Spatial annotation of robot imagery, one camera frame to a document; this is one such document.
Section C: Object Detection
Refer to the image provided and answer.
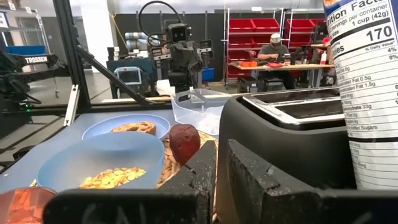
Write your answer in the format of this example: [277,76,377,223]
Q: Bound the round woven placemat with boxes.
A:
[155,129,219,223]

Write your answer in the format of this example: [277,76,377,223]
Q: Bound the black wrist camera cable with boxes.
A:
[138,0,184,47]

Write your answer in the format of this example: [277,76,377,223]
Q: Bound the silver frame bracket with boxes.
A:
[63,83,80,127]

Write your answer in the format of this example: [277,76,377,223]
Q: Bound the blue plate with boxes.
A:
[81,113,171,141]

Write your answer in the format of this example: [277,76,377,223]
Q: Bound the clear plastic container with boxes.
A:
[170,88,233,137]

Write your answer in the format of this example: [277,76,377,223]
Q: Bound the person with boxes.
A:
[257,32,295,90]

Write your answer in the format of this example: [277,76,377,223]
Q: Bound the orange faceted cup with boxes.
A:
[0,186,57,224]

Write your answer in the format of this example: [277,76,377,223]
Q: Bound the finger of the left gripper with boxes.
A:
[149,46,170,67]
[198,39,215,60]

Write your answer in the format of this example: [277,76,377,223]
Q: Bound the golden cereal flakes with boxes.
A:
[79,167,147,190]

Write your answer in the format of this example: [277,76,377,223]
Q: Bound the light blue bowl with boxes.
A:
[36,132,165,194]

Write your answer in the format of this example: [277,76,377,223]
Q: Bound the Honey Bunches cereal box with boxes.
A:
[323,0,398,190]

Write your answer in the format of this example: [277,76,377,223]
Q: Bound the blue teach pendant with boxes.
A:
[114,66,143,86]

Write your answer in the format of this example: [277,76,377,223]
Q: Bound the metal rack with red bins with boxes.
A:
[225,7,285,86]
[284,8,327,78]

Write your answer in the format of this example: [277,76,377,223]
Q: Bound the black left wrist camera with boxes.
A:
[166,23,191,44]

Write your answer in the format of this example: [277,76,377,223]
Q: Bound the blue storage bin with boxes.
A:
[201,67,215,82]
[5,45,47,56]

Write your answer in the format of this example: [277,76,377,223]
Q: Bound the wooden workbench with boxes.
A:
[231,63,335,71]

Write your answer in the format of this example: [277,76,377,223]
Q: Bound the toasted bagel half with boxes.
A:
[110,121,157,136]

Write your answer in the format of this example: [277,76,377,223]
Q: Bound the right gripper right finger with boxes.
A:
[226,139,398,224]

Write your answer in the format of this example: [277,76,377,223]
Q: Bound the black diagonal frame brace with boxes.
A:
[76,45,156,106]

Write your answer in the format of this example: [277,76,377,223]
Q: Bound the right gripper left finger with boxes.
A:
[43,140,218,224]

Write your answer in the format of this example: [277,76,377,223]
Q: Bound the dark red fruit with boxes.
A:
[169,123,201,166]

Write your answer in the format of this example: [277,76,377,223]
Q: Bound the black frame post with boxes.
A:
[52,0,91,113]

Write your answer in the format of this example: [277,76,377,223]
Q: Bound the black toaster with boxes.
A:
[216,86,357,224]

